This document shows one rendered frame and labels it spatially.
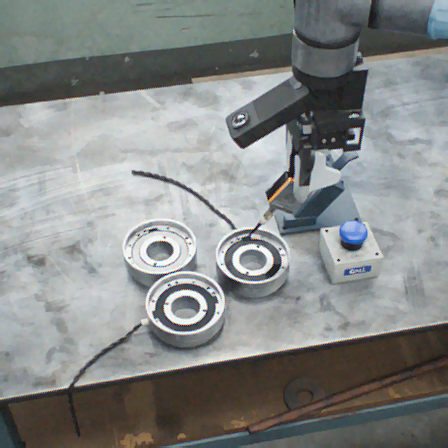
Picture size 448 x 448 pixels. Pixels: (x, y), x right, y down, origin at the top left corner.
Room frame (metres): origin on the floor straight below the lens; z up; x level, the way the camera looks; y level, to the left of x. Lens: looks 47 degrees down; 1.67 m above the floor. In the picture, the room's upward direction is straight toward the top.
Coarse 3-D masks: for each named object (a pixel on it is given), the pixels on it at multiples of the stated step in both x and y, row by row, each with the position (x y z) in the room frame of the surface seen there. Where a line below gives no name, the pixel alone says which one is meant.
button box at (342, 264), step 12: (324, 228) 0.77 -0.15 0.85; (336, 228) 0.77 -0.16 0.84; (324, 240) 0.75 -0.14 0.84; (336, 240) 0.74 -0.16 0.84; (372, 240) 0.74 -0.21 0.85; (324, 252) 0.74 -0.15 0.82; (336, 252) 0.72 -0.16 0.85; (348, 252) 0.72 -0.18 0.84; (360, 252) 0.72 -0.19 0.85; (372, 252) 0.72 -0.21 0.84; (324, 264) 0.73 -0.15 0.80; (336, 264) 0.70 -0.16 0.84; (348, 264) 0.70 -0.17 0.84; (360, 264) 0.71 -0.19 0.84; (372, 264) 0.71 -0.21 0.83; (336, 276) 0.70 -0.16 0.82; (348, 276) 0.70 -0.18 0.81; (360, 276) 0.71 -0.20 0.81; (372, 276) 0.71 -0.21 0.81
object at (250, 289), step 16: (224, 240) 0.75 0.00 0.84; (272, 240) 0.76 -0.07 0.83; (240, 256) 0.73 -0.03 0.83; (256, 256) 0.74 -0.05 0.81; (272, 256) 0.73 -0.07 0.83; (288, 256) 0.72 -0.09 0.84; (224, 272) 0.69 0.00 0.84; (240, 272) 0.70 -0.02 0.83; (256, 272) 0.70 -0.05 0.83; (288, 272) 0.71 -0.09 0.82; (240, 288) 0.67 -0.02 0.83; (256, 288) 0.67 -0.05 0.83; (272, 288) 0.67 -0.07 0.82
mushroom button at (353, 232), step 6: (348, 222) 0.75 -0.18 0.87; (354, 222) 0.75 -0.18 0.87; (360, 222) 0.75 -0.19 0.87; (342, 228) 0.74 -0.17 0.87; (348, 228) 0.74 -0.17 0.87; (354, 228) 0.74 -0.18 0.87; (360, 228) 0.74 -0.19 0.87; (366, 228) 0.74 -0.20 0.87; (342, 234) 0.73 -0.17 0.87; (348, 234) 0.73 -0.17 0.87; (354, 234) 0.73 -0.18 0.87; (360, 234) 0.73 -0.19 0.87; (366, 234) 0.73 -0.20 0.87; (348, 240) 0.72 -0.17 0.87; (354, 240) 0.72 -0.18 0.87; (360, 240) 0.72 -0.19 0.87
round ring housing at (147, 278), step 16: (144, 224) 0.78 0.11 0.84; (160, 224) 0.78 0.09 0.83; (176, 224) 0.78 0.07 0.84; (128, 240) 0.75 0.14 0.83; (160, 240) 0.76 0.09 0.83; (192, 240) 0.75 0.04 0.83; (128, 256) 0.72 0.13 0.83; (144, 256) 0.72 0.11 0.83; (176, 256) 0.72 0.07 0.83; (192, 256) 0.71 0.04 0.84; (144, 272) 0.69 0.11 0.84; (160, 272) 0.69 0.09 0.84; (176, 272) 0.69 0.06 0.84
